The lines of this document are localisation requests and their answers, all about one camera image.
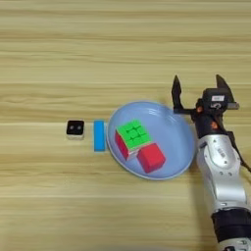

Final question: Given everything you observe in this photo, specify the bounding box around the light blue round plate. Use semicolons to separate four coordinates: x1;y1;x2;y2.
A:
106;100;197;181

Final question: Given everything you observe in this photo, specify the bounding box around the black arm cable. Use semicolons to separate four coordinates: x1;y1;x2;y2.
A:
227;130;251;174

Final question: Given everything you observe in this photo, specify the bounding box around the blue rectangular block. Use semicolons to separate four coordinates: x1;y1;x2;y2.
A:
93;120;107;153

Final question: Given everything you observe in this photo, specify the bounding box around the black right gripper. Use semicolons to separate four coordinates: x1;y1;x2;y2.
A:
171;74;240;139

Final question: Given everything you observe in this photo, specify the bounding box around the multicolour puzzle cube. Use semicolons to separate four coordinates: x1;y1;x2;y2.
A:
114;119;154;162

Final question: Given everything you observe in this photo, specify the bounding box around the red foam cube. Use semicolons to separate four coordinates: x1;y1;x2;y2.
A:
136;142;167;175

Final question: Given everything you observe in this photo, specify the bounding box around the small black white cube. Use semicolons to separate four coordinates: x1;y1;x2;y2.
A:
66;120;85;141

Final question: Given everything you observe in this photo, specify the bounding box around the small black box white label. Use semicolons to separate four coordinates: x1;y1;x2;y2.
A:
201;87;228;111

